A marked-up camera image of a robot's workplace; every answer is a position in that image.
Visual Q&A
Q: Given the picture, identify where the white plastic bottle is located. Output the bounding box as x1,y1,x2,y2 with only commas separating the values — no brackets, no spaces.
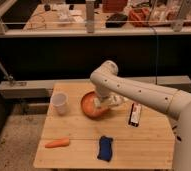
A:
93,94,127,108

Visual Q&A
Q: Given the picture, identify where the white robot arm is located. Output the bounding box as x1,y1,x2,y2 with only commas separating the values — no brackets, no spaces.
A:
90,60,191,171

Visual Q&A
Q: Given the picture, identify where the orange ceramic bowl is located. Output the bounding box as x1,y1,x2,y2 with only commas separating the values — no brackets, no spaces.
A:
81,91,109,119

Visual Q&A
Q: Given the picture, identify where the dark snack bar packet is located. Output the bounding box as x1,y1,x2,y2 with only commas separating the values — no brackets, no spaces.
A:
128,103,142,127

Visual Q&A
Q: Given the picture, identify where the blue cloth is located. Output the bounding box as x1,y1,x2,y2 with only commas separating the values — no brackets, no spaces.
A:
97,136,113,162

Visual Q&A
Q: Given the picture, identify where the white plastic cup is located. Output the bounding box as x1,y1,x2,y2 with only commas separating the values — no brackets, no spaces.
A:
50,92,68,115

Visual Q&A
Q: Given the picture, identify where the orange carrot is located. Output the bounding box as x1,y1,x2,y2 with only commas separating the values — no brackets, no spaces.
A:
45,138,70,148

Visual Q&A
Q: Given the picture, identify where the black bag on bench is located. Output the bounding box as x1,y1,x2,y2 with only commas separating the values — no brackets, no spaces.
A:
105,13,128,28

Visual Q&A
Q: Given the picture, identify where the orange container on bench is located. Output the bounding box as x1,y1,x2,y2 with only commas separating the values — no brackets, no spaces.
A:
129,8,149,27

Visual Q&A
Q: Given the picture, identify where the grey metal shelf beam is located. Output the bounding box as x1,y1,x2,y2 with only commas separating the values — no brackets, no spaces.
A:
0,75,191,99

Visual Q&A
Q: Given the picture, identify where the metal diagonal pole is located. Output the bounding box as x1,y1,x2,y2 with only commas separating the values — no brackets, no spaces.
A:
0,62,15,86

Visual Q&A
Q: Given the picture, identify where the black hanging cable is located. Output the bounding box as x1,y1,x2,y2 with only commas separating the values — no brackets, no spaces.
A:
148,24,160,84

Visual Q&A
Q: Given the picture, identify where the white vertical post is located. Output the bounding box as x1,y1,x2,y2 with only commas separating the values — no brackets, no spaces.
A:
86,0,95,33

